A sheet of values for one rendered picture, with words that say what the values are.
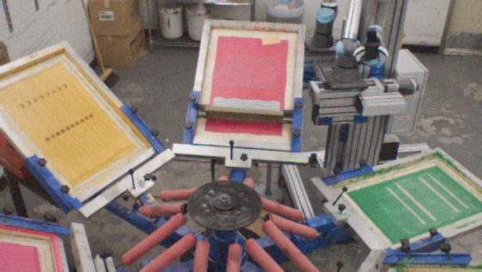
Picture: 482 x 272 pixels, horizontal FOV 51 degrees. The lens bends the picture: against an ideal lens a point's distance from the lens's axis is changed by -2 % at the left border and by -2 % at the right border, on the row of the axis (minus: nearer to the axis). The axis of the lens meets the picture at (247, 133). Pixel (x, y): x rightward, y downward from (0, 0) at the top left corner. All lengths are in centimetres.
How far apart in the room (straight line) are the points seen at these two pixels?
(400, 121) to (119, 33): 344
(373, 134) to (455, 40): 349
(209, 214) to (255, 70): 113
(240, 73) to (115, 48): 328
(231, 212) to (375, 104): 136
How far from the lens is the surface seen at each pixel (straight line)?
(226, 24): 304
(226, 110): 267
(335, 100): 311
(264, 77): 288
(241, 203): 207
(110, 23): 588
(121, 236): 386
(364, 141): 362
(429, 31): 671
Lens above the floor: 268
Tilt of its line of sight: 34 degrees down
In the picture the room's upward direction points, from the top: 1 degrees clockwise
